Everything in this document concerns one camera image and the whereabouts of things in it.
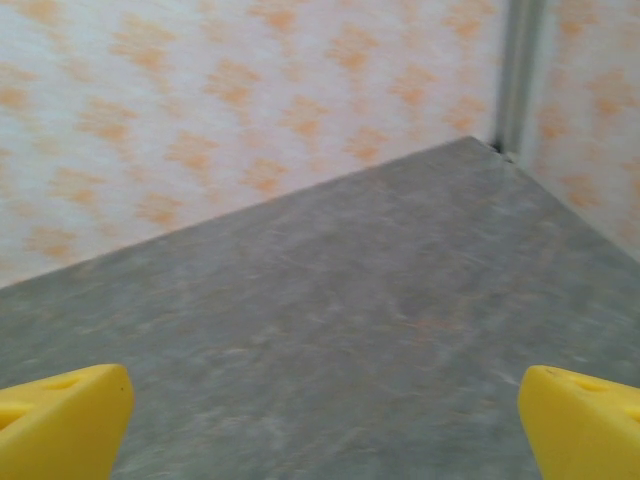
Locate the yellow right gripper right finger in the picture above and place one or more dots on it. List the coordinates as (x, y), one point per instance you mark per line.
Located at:
(585, 430)

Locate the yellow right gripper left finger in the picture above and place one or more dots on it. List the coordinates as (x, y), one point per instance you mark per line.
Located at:
(55, 425)

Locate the aluminium frame post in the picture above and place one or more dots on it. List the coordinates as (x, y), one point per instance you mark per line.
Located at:
(520, 75)

